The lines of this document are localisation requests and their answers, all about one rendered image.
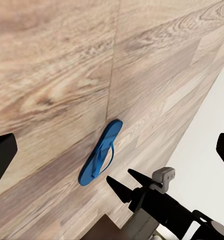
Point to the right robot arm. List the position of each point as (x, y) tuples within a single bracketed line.
[(153, 198)]

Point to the bed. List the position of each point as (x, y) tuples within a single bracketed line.
[(105, 229)]

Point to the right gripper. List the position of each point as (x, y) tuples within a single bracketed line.
[(159, 206)]

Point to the nightstand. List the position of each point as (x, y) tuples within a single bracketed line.
[(140, 226)]

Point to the sandal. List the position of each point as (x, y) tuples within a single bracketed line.
[(92, 168)]

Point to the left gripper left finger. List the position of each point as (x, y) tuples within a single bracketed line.
[(8, 150)]

